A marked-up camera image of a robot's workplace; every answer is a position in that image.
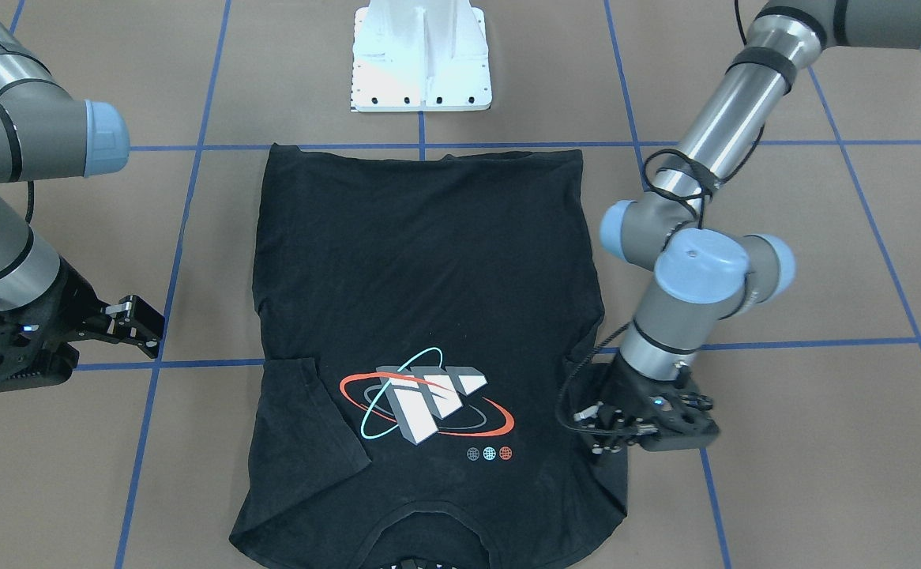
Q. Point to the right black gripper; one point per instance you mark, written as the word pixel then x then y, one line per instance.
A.
pixel 67 301

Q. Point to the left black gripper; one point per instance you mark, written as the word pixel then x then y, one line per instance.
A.
pixel 625 385

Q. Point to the black printed t-shirt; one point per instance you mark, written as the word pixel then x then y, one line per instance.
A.
pixel 417 321

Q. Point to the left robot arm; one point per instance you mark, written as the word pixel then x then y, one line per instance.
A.
pixel 703 269

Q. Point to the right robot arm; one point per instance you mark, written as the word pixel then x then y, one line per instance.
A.
pixel 47 134

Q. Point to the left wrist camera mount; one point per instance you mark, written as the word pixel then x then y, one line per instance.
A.
pixel 680 420

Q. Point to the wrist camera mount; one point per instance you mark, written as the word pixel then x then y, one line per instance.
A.
pixel 680 420
pixel 32 355

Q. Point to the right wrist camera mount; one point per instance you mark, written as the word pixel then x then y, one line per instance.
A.
pixel 32 355

